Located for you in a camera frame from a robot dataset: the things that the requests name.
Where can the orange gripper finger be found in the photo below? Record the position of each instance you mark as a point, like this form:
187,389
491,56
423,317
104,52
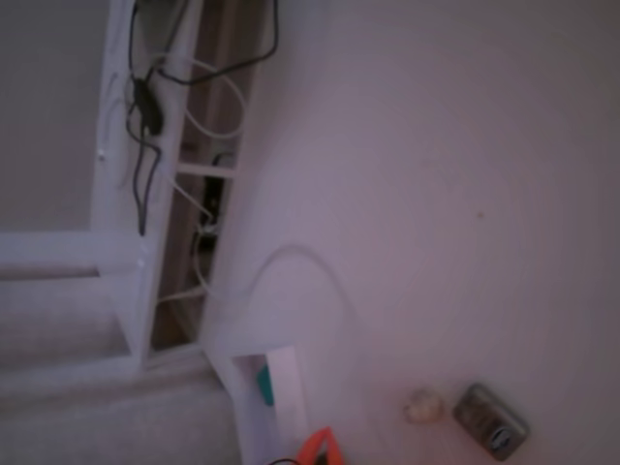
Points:
310,448
335,455

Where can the white cardboard box bin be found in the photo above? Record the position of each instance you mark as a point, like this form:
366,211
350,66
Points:
290,382

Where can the small beige bear figurine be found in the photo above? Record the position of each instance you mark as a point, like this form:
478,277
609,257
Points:
424,404

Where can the grey square block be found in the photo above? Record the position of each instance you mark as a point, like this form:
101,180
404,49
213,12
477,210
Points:
489,421

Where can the white wooden frame furniture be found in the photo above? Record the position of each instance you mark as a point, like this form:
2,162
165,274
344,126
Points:
121,290

